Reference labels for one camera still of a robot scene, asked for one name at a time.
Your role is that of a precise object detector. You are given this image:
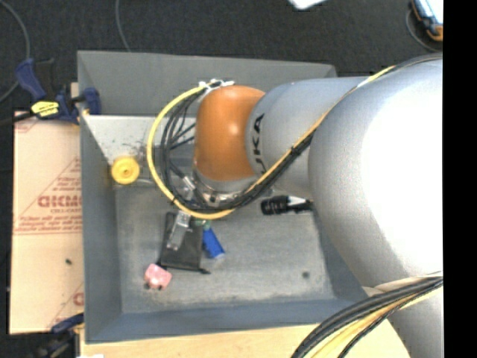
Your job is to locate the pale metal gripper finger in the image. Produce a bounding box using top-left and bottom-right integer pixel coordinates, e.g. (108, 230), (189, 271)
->
(165, 210), (192, 252)

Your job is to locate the blue plastic block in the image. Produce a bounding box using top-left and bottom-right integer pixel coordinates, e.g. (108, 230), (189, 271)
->
(200, 227), (227, 260)

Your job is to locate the pink toy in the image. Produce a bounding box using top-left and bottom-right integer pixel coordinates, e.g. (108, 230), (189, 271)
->
(143, 263), (174, 292)

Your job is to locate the yellow round spool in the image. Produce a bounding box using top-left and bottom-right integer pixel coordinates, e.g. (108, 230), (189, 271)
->
(110, 155), (142, 186)

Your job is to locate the grey metal bin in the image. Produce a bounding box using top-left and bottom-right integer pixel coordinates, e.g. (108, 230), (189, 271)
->
(76, 50), (369, 343)

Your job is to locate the brown cardboard board red print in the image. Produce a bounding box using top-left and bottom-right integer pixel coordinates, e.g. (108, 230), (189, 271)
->
(8, 110), (85, 336)

